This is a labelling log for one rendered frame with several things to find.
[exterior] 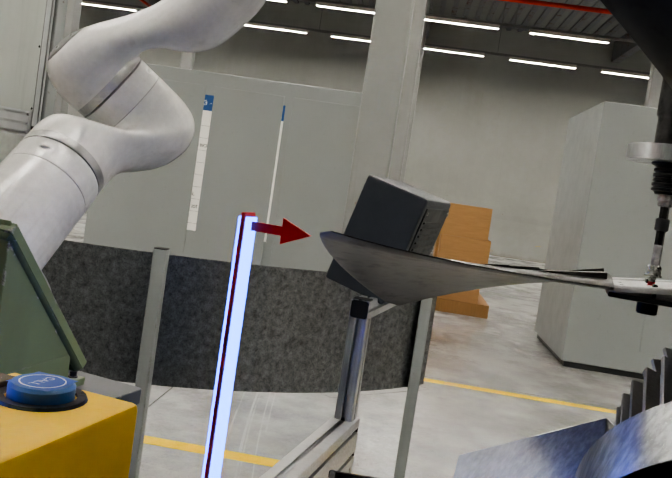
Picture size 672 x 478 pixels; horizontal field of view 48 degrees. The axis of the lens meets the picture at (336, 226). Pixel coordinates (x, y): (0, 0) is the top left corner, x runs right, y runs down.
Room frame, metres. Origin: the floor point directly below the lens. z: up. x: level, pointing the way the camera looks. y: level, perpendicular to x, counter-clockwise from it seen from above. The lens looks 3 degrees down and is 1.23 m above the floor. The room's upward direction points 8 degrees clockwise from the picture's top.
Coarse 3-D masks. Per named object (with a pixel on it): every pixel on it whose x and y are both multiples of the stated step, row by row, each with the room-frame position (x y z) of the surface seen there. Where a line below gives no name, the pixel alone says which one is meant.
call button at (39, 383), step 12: (36, 372) 0.48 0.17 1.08; (12, 384) 0.45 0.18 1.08; (24, 384) 0.45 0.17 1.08; (36, 384) 0.45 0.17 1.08; (48, 384) 0.46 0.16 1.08; (60, 384) 0.46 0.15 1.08; (72, 384) 0.46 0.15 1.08; (12, 396) 0.44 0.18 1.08; (24, 396) 0.44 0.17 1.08; (36, 396) 0.44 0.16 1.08; (48, 396) 0.44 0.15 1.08; (60, 396) 0.45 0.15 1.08; (72, 396) 0.46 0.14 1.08
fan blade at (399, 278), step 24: (336, 240) 0.59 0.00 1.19; (360, 240) 0.57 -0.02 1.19; (360, 264) 0.67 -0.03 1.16; (384, 264) 0.65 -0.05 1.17; (408, 264) 0.63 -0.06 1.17; (432, 264) 0.61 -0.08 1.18; (456, 264) 0.57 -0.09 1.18; (480, 264) 0.58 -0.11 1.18; (384, 288) 0.73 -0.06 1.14; (408, 288) 0.73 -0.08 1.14; (432, 288) 0.73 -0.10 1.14; (456, 288) 0.72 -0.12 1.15; (480, 288) 0.72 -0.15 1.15; (600, 288) 0.56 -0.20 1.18
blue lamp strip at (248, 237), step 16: (240, 256) 0.69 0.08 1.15; (240, 272) 0.69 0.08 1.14; (240, 288) 0.69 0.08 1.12; (240, 304) 0.70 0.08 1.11; (240, 320) 0.70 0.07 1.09; (224, 368) 0.69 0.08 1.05; (224, 384) 0.69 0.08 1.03; (224, 400) 0.69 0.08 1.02; (224, 416) 0.70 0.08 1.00; (224, 432) 0.70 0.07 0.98
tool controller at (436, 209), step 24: (384, 192) 1.25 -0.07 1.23; (408, 192) 1.24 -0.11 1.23; (360, 216) 1.26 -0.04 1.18; (384, 216) 1.25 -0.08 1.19; (408, 216) 1.23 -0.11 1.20; (432, 216) 1.31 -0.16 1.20; (384, 240) 1.24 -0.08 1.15; (408, 240) 1.23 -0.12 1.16; (432, 240) 1.40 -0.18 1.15; (336, 264) 1.26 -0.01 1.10; (360, 288) 1.25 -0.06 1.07
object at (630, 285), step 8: (616, 280) 0.63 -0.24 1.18; (624, 280) 0.64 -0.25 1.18; (632, 280) 0.64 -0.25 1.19; (640, 280) 0.64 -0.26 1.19; (656, 280) 0.63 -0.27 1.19; (664, 280) 0.63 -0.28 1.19; (616, 288) 0.56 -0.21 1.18; (624, 288) 0.56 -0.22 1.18; (632, 288) 0.56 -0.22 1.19; (640, 288) 0.56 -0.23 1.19; (648, 288) 0.56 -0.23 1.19; (656, 288) 0.56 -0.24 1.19; (664, 288) 0.55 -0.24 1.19
